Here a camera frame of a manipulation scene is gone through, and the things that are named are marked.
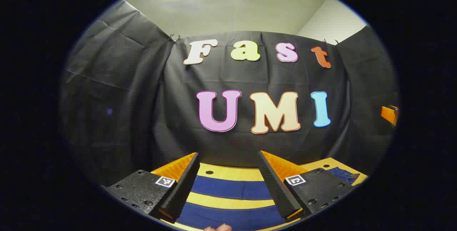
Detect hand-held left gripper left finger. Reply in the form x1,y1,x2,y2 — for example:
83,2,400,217
105,152,200,224

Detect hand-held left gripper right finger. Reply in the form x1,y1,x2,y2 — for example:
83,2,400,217
257,150,355,220

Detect blue denim jeans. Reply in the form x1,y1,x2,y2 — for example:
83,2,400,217
177,167,359,231

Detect black backdrop cloth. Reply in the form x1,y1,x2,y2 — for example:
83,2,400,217
60,1,398,185

